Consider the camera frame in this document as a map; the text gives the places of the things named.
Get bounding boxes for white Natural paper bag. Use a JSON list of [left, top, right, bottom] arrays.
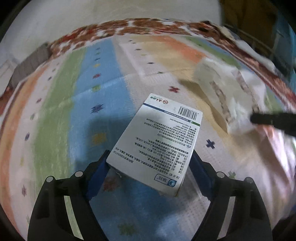
[[193, 57, 267, 136]]

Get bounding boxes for white medicine box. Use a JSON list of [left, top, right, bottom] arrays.
[[106, 93, 203, 197]]

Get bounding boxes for white pillow at bed edge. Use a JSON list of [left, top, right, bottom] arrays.
[[233, 40, 277, 74]]

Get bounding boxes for colourful striped bed mat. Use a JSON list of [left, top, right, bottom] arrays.
[[1, 35, 295, 240]]

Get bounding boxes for grey brown pillow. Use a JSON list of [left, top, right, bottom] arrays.
[[9, 43, 52, 88]]

